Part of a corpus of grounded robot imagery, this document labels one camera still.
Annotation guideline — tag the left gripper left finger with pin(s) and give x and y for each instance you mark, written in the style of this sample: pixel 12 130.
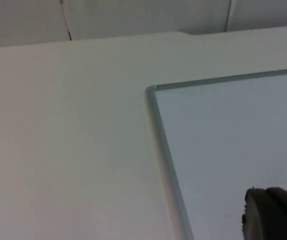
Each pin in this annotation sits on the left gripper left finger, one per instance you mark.
pixel 261 217

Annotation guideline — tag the grey-framed whiteboard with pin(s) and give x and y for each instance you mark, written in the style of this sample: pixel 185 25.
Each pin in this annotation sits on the grey-framed whiteboard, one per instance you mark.
pixel 233 140

